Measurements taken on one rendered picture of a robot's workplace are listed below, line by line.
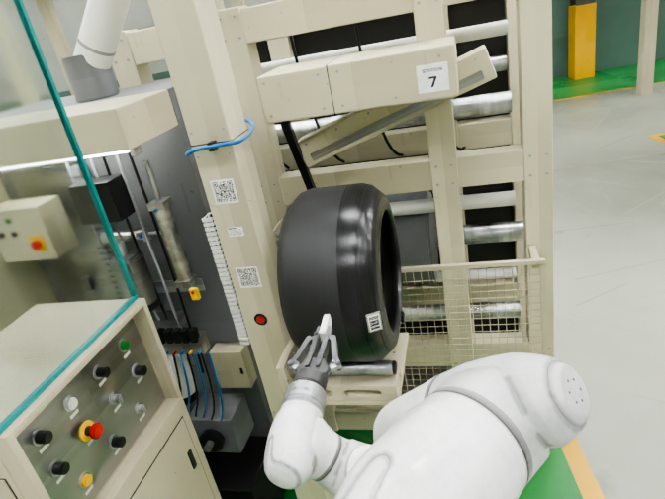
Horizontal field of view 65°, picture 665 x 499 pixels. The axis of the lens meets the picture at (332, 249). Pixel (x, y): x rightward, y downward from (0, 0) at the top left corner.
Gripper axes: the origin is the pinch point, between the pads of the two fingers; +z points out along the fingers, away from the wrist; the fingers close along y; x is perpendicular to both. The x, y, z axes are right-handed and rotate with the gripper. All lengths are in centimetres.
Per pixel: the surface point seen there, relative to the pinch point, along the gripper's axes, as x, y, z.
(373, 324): 9.3, -9.4, 10.9
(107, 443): 21, 62, -21
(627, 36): 210, -324, 971
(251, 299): 13.2, 33.5, 28.6
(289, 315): 5.3, 13.9, 11.1
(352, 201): -16.5, -4.8, 33.8
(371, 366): 33.8, -3.9, 18.4
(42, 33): 1, 731, 840
